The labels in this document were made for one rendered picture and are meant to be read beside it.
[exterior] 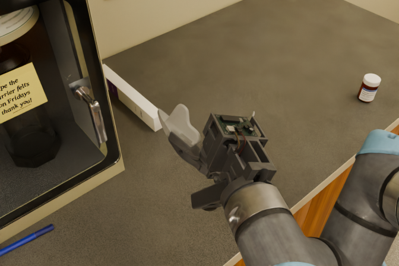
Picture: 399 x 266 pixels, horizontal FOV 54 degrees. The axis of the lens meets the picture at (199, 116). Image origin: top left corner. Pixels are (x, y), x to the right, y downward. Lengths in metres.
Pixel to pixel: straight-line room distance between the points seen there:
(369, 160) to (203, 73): 0.71
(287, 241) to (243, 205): 0.07
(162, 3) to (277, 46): 0.39
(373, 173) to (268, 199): 0.12
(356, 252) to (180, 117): 0.29
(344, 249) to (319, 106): 0.61
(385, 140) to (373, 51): 0.84
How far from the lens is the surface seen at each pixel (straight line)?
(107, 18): 1.19
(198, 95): 1.04
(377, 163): 0.48
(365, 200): 0.49
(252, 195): 0.47
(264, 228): 0.45
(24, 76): 0.62
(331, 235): 0.51
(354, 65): 1.23
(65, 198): 0.84
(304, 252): 0.44
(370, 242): 0.50
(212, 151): 0.53
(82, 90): 0.67
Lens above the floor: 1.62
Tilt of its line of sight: 44 degrees down
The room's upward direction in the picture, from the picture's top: straight up
